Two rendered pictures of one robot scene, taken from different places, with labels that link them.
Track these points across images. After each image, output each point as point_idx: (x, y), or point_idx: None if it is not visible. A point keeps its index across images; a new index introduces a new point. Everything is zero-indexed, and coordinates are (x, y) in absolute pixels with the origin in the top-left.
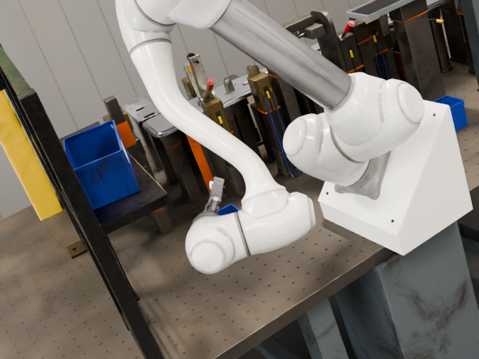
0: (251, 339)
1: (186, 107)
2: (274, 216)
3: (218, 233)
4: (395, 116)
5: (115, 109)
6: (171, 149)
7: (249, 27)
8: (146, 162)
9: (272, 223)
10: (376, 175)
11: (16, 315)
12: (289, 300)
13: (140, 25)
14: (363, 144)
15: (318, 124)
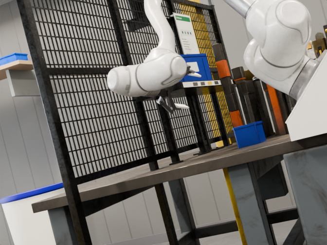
0: (175, 172)
1: (152, 6)
2: (151, 62)
3: (122, 67)
4: (271, 19)
5: (216, 50)
6: (264, 92)
7: None
8: (247, 98)
9: (149, 65)
10: (303, 85)
11: (138, 170)
12: (214, 158)
13: None
14: (265, 46)
15: None
